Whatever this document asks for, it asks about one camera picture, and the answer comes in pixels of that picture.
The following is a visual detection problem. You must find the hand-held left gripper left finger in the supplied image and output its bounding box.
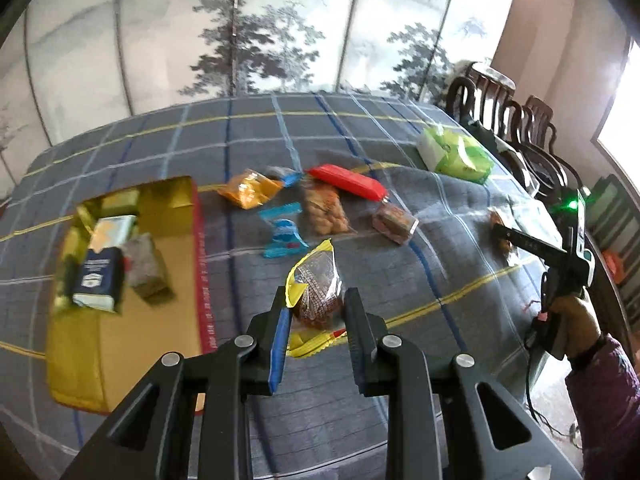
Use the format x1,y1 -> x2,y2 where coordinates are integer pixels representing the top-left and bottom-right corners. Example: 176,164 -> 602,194
60,285 -> 297,480

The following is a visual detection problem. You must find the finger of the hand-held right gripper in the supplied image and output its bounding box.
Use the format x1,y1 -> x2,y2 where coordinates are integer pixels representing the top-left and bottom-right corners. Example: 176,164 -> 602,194
492,223 -> 569,262

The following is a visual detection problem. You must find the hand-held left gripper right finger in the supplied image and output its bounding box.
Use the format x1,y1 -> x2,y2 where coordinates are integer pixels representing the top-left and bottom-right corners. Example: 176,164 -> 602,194
342,287 -> 583,480

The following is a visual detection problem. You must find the brown snack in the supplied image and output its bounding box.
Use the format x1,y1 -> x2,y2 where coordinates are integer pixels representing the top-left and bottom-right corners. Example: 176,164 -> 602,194
487,207 -> 522,266

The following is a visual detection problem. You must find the yellow-edged clear snack bag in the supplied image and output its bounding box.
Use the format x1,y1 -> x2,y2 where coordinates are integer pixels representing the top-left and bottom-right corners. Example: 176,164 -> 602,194
285,239 -> 348,358

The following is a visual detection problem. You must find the clear brown cake packet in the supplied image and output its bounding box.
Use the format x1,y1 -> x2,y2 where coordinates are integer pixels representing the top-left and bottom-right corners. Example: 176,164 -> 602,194
371,203 -> 420,246

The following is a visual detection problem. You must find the gold and red box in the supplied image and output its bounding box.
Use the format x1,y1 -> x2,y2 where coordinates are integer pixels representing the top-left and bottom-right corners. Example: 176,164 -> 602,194
45,176 -> 217,414

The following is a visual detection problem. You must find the person's right forearm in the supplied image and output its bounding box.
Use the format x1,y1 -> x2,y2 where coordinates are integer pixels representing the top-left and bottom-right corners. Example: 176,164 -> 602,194
565,334 -> 640,480

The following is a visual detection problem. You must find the person's right hand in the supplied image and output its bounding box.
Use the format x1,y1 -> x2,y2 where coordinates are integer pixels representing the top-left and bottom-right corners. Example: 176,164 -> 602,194
550,291 -> 602,362

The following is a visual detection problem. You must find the clear plastic bag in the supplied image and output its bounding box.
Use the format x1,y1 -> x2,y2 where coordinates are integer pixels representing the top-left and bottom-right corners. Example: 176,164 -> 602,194
507,194 -> 562,247

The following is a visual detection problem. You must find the orange object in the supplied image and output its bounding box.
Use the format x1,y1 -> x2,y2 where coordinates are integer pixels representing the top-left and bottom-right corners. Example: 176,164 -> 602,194
602,252 -> 627,282

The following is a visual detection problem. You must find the dark wooden chair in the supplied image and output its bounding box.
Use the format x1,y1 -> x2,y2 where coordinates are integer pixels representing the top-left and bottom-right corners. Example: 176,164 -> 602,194
445,62 -> 517,127
500,95 -> 559,161
517,142 -> 585,196

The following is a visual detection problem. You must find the blue plaid tablecloth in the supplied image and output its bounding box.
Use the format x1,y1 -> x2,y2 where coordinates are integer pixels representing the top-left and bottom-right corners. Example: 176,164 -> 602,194
0,91 -> 601,480

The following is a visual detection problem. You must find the blue candy packet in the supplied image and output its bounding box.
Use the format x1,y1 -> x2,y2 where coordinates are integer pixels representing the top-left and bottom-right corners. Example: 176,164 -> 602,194
258,203 -> 311,260

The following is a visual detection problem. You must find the green tissue pack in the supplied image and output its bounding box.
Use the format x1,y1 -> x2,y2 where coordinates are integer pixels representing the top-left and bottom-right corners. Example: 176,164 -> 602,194
416,124 -> 495,185

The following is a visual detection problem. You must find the clear bag of peanuts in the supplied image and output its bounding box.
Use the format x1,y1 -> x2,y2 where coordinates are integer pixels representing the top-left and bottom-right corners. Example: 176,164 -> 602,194
301,183 -> 357,237

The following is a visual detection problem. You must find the grey-brown wrapped packet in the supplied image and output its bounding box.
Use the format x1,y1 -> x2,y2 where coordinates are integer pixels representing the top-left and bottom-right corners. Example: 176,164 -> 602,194
122,234 -> 175,304

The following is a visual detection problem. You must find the bright window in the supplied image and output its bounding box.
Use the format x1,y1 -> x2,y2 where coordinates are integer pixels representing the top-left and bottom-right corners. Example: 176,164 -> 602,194
594,37 -> 640,173

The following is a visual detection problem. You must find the orange snack packet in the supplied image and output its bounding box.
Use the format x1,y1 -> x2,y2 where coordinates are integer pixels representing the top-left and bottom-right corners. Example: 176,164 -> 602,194
217,170 -> 284,210

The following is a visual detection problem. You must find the red snack packet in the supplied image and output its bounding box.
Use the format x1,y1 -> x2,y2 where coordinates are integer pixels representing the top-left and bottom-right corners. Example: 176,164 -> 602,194
307,164 -> 389,202

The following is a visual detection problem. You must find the small clear blue-ended packet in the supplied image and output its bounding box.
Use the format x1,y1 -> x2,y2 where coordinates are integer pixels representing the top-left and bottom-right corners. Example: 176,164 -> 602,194
267,166 -> 305,189

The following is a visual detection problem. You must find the blue and white packet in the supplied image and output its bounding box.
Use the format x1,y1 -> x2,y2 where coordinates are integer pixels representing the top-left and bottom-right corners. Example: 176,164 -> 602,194
72,247 -> 126,314

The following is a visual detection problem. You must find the white and green packet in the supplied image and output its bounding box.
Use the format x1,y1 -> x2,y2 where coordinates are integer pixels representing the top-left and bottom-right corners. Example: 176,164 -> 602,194
90,215 -> 139,251

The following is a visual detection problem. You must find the green and gold packet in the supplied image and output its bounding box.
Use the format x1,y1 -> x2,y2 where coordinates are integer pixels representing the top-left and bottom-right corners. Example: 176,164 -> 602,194
100,189 -> 142,217

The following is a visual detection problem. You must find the painted folding screen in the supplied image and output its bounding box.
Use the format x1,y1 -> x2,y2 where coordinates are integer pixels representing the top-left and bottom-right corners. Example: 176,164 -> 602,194
0,0 -> 522,201

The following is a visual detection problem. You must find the black cable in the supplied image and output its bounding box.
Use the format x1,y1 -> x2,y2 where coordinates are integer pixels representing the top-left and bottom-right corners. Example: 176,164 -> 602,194
522,327 -> 583,448

